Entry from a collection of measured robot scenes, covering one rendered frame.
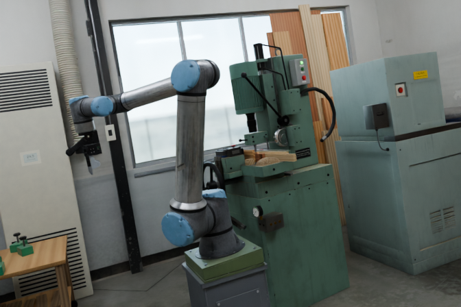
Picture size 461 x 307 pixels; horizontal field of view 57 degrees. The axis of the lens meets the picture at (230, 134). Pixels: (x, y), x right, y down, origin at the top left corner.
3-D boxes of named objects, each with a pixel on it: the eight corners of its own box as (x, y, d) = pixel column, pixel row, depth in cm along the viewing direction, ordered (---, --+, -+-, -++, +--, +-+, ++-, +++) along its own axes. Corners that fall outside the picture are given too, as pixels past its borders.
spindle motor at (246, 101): (230, 116, 265) (223, 66, 263) (254, 112, 274) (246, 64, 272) (245, 114, 250) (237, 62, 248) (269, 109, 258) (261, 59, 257)
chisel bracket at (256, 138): (245, 147, 263) (243, 134, 263) (263, 144, 270) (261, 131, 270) (252, 147, 257) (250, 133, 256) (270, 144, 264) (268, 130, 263)
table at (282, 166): (199, 175, 277) (198, 166, 277) (239, 166, 293) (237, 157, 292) (249, 181, 225) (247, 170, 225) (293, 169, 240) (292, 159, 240)
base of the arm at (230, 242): (248, 246, 186) (243, 225, 185) (210, 261, 177) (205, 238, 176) (228, 238, 203) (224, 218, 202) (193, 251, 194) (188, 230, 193)
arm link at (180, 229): (213, 238, 179) (221, 59, 161) (187, 255, 164) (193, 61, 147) (184, 228, 186) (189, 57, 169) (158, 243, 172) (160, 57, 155)
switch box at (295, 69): (291, 86, 265) (288, 61, 264) (304, 84, 270) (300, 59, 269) (298, 85, 259) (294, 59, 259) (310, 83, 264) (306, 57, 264)
